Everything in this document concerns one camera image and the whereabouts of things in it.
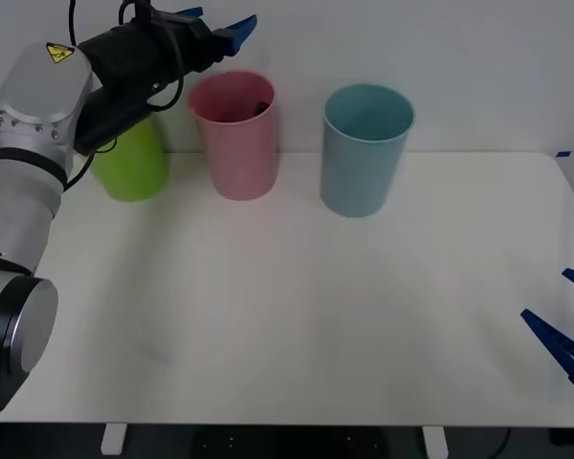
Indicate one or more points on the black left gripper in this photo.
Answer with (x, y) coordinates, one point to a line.
(184, 48)

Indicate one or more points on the dark drink plastic bottle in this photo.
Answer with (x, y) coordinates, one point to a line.
(263, 107)

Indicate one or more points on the silver and black left arm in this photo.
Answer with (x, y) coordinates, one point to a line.
(38, 91)

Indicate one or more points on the pink plastic bin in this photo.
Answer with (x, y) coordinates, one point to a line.
(244, 162)

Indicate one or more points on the white table leg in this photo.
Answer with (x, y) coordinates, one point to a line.
(113, 439)
(434, 441)

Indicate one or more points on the yellow-green plastic bin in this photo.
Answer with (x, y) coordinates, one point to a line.
(134, 167)

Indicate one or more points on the pale blue plastic bin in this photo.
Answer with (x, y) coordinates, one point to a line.
(356, 177)

